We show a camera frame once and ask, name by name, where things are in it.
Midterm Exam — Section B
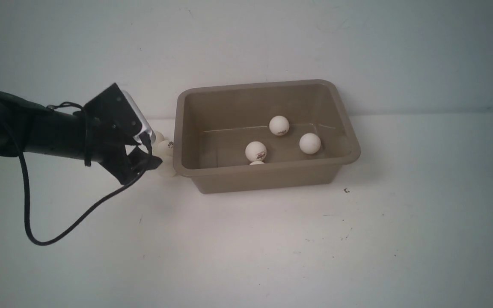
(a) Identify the left camera cable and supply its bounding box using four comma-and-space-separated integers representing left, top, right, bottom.
18, 133, 153, 246

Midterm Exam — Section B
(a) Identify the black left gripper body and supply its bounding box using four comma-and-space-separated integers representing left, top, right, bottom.
97, 128, 145, 185

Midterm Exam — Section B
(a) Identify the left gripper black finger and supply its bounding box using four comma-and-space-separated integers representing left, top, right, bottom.
129, 148, 163, 173

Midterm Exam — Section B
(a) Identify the white ping-pong ball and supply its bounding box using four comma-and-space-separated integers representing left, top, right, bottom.
155, 140, 174, 157
150, 130, 165, 145
156, 155, 176, 178
299, 133, 322, 155
245, 142, 267, 162

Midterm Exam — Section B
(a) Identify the tan plastic storage bin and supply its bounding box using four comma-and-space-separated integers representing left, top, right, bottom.
173, 79, 361, 194

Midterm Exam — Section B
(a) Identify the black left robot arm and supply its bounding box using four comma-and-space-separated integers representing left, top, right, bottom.
0, 83, 162, 185

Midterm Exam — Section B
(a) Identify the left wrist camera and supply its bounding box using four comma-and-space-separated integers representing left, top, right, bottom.
84, 83, 157, 145

